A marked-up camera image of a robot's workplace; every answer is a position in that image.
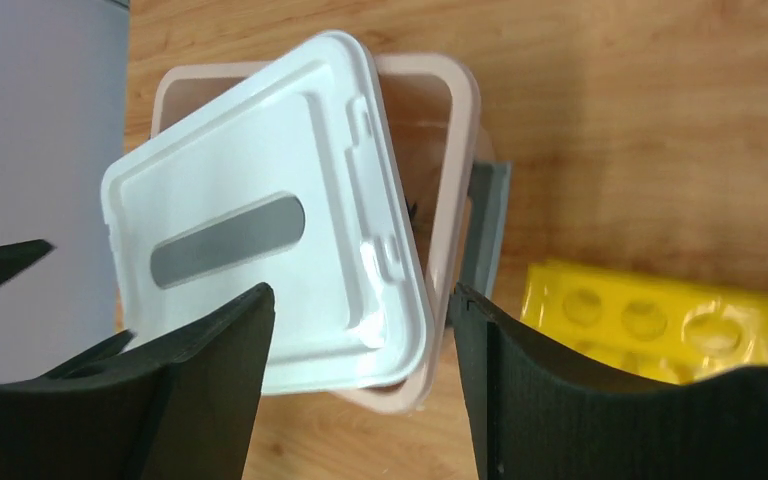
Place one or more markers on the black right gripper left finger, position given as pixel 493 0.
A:
pixel 181 406

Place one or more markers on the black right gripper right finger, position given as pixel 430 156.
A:
pixel 540 410

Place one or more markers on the yellow test tube rack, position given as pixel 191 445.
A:
pixel 667 330

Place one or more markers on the pink plastic storage bin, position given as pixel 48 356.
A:
pixel 456 193

